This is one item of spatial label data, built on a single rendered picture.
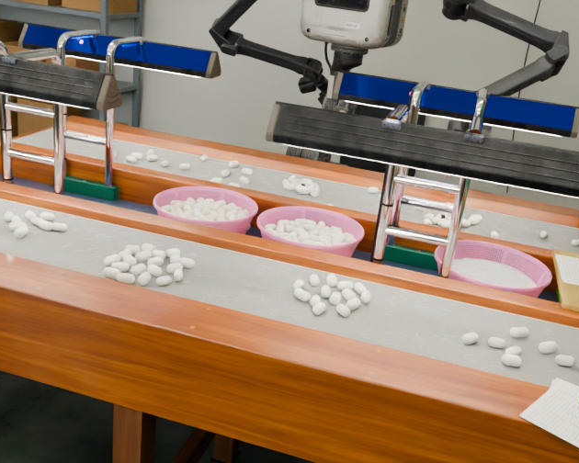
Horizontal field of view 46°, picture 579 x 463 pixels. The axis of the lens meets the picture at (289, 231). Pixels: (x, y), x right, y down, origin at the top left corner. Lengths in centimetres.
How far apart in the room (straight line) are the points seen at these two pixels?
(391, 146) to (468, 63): 270
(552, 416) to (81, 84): 108
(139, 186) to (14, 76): 57
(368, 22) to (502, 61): 160
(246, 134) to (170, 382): 316
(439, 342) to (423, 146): 36
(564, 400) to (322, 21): 170
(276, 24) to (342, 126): 287
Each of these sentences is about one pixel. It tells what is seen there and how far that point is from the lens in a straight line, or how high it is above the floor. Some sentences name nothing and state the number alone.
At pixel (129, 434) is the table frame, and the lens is 136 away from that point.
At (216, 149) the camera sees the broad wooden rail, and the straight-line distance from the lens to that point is 229.
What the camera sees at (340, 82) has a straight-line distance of 186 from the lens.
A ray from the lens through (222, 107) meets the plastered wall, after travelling 430.
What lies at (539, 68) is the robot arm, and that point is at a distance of 234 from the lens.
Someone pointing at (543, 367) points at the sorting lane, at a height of 74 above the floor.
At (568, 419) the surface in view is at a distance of 115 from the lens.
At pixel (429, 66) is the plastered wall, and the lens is 396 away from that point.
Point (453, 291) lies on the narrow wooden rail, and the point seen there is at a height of 76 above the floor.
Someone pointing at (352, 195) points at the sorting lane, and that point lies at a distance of 205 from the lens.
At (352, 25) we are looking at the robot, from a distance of 248.
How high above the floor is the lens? 136
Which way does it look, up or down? 21 degrees down
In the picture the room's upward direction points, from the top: 7 degrees clockwise
